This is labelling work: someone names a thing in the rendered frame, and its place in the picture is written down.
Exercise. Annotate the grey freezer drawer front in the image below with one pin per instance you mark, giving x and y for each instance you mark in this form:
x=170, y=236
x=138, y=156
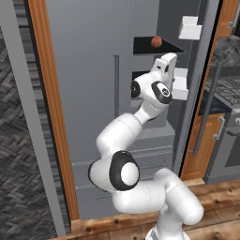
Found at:
x=84, y=175

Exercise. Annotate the brown onion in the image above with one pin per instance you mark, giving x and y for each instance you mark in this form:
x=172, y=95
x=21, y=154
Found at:
x=156, y=42

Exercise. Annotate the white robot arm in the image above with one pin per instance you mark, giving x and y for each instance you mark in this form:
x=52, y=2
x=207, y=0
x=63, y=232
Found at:
x=131, y=134

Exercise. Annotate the tall wooden side panel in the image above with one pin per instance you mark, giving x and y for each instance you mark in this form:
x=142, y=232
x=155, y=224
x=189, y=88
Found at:
x=50, y=93

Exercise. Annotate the wooden wall cupboard door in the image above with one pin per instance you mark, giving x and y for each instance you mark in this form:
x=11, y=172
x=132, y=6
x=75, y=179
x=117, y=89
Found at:
x=226, y=12

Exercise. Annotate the white door bin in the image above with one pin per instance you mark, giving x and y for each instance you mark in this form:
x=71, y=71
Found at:
x=190, y=31
x=181, y=87

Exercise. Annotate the grey oven with hob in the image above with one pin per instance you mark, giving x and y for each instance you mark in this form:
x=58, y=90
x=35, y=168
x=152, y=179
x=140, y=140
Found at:
x=225, y=156

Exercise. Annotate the grey open fridge door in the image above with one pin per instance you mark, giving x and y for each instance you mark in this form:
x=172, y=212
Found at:
x=195, y=78

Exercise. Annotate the grey fridge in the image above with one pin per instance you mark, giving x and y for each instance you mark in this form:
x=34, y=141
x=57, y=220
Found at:
x=93, y=37

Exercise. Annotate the wooden base cupboard door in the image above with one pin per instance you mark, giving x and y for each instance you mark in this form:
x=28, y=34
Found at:
x=200, y=156

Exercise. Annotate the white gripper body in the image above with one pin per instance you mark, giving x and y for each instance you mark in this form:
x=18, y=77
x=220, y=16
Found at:
x=172, y=64

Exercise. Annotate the black fridge shelf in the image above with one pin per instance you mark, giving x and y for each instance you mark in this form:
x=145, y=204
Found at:
x=142, y=47

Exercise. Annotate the grey closed fridge door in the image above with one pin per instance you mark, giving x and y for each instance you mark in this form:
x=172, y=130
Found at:
x=87, y=62

